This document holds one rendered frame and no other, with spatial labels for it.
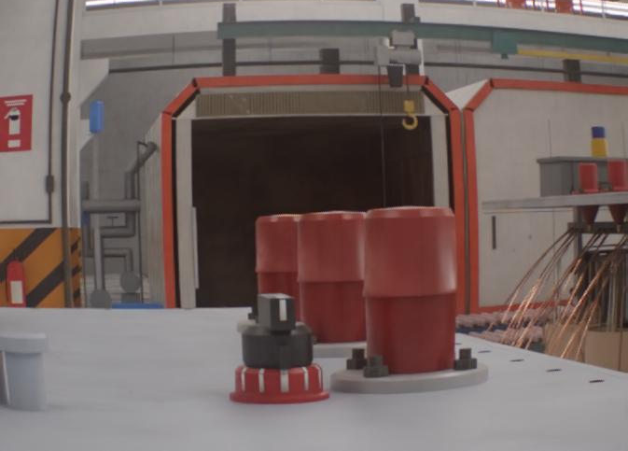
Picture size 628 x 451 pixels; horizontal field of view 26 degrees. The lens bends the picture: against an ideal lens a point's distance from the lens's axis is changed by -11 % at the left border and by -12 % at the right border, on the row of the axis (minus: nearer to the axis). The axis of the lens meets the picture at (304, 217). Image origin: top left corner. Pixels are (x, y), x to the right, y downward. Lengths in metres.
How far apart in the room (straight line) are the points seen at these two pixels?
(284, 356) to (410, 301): 0.12
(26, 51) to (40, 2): 0.45
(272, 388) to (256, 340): 0.04
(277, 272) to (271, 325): 0.72
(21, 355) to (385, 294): 0.30
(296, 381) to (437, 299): 0.13
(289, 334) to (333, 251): 0.38
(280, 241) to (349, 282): 0.33
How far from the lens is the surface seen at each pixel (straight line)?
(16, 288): 11.51
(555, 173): 4.27
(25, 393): 0.96
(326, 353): 1.39
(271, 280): 1.74
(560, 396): 0.97
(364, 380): 1.08
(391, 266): 1.09
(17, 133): 11.69
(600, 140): 4.79
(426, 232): 1.09
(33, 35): 11.77
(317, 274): 1.41
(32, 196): 11.66
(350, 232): 1.41
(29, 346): 0.95
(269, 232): 1.74
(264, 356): 1.04
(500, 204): 4.53
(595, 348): 4.02
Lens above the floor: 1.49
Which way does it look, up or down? level
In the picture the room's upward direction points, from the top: 2 degrees counter-clockwise
